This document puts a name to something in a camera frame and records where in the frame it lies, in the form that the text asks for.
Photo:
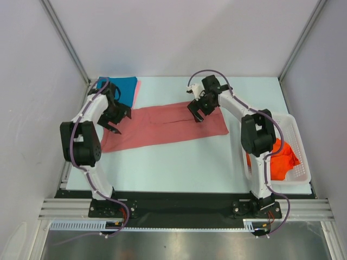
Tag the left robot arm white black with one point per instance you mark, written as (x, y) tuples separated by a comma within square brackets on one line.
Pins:
[(80, 142)]

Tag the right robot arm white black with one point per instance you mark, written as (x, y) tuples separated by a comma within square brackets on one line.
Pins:
[(257, 133)]

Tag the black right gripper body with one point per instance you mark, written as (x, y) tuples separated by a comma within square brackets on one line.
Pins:
[(200, 106)]

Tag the folded blue t shirt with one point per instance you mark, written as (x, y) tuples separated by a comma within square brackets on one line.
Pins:
[(126, 89)]

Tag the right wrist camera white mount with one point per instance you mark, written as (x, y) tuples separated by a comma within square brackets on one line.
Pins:
[(197, 90)]

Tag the left aluminium frame post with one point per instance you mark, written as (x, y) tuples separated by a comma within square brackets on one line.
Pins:
[(63, 36)]

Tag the front aluminium frame rail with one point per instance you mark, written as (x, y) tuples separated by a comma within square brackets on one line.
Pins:
[(77, 209)]

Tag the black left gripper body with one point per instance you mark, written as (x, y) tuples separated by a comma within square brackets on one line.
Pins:
[(114, 114)]

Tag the aluminium frame post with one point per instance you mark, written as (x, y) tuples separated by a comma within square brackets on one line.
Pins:
[(311, 22), (63, 36)]

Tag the salmon pink t shirt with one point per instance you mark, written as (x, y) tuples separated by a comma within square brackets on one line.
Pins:
[(158, 125)]

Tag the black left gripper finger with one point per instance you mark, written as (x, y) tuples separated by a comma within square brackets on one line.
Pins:
[(106, 125), (126, 111)]

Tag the white cable duct strip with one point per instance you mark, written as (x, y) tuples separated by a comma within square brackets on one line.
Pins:
[(247, 225)]

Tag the right aluminium frame post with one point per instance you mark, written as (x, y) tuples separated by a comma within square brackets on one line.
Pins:
[(311, 22)]

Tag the folded light pink t shirt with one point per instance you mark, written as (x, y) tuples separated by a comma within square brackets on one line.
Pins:
[(137, 92)]

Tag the white plastic basket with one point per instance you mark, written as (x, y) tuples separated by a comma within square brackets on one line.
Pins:
[(300, 173)]

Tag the orange t shirt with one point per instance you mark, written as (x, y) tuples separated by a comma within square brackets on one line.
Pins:
[(283, 162)]

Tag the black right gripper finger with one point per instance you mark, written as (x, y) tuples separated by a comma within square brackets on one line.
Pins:
[(193, 109), (209, 109)]

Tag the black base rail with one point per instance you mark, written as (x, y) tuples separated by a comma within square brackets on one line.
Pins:
[(181, 210)]

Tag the white round object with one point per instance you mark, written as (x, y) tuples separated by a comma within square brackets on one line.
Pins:
[(15, 243)]

